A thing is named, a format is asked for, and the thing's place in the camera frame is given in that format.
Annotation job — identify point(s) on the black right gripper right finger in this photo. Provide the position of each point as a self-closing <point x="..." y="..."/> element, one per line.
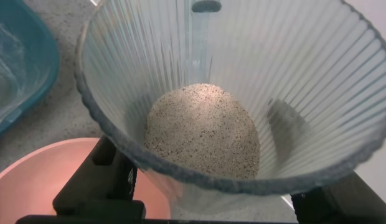
<point x="351" y="205"/>

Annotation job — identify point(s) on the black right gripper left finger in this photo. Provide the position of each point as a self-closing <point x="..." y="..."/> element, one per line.
<point x="96" y="186"/>

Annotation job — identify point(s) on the beige speckled powder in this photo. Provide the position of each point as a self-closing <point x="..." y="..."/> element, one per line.
<point x="202" y="130"/>

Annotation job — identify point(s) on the ribbed translucent plastic cup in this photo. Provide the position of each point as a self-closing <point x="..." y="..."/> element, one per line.
<point x="305" y="62"/>

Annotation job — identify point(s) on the pink ribbed bowl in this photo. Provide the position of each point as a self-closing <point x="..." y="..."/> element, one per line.
<point x="34" y="186"/>

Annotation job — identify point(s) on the teal square plastic tray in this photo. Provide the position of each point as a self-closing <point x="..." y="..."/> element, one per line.
<point x="18" y="62"/>

